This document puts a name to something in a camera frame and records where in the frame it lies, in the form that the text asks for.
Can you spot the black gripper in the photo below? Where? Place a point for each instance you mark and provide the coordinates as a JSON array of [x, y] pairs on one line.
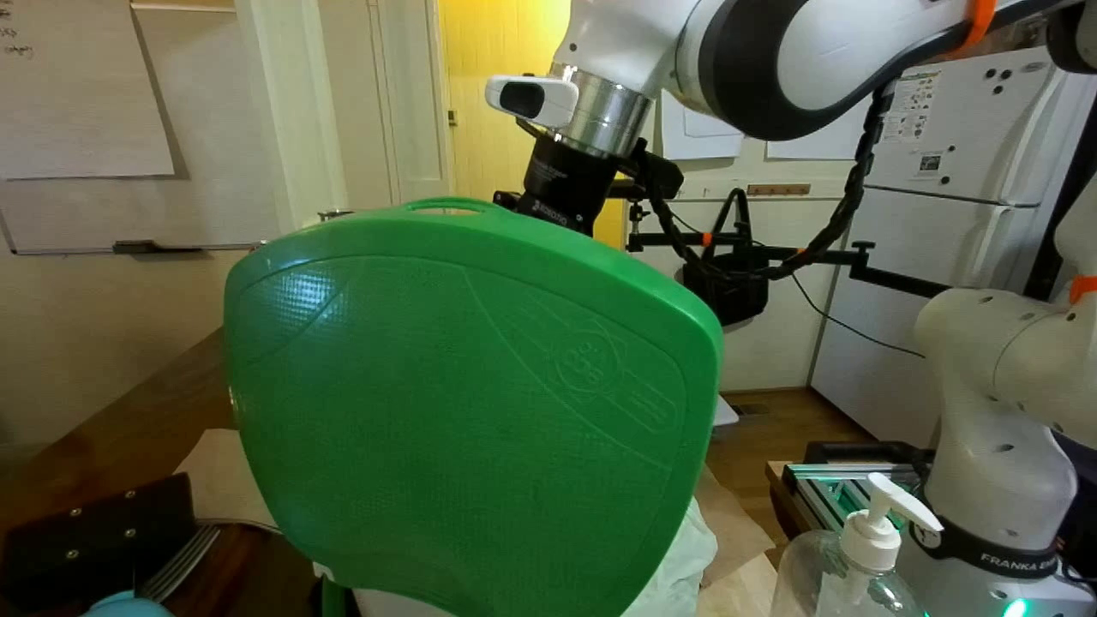
[[569, 185]]

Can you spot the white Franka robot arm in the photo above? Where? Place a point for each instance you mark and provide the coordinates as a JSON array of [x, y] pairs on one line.
[[1015, 380]]

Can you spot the green bin lid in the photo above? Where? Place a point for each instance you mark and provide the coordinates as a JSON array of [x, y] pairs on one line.
[[470, 409]]

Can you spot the brown paper napkin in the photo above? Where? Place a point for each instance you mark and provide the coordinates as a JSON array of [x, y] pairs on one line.
[[223, 488]]

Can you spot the clear pump soap bottle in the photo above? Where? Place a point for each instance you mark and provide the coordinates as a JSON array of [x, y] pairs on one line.
[[853, 572]]

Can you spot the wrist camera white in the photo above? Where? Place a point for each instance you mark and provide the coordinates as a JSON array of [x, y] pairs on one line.
[[532, 97]]

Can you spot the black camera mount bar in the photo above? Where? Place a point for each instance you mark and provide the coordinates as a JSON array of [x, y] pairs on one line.
[[776, 257]]

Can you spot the metal rail green box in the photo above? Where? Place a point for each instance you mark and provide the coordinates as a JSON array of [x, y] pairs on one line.
[[822, 496]]

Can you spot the whiteboard on wall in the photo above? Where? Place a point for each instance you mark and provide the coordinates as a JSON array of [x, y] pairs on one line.
[[78, 95]]

